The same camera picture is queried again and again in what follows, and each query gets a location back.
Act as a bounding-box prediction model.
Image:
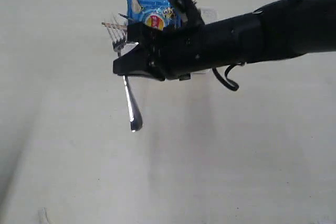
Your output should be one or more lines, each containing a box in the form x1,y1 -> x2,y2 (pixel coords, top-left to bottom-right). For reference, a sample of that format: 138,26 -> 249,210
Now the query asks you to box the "white perforated plastic basket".
121,7 -> 218,75

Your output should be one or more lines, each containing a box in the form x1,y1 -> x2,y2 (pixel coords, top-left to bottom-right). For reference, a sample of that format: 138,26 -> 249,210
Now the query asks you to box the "silver fork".
106,15 -> 143,132

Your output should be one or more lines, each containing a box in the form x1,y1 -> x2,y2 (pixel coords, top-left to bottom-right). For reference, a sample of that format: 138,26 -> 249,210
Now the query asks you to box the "blue chips snack bag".
127,0 -> 181,30

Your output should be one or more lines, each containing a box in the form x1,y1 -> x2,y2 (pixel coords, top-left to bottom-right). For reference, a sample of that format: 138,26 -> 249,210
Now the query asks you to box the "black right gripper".
112,11 -> 210,80

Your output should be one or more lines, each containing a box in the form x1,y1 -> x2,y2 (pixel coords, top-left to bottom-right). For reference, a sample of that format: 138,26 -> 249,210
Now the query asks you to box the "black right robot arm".
113,0 -> 335,81

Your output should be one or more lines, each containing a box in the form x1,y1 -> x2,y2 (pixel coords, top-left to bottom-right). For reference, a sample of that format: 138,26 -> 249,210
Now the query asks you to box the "wooden chopstick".
101,22 -> 129,29
103,23 -> 127,31

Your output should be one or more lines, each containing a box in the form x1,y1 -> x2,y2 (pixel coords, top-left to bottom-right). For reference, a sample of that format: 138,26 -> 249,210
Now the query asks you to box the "silver table knife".
118,13 -> 130,20

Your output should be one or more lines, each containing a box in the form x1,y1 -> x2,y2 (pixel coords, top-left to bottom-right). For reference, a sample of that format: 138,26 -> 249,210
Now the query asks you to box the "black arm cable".
212,62 -> 246,92

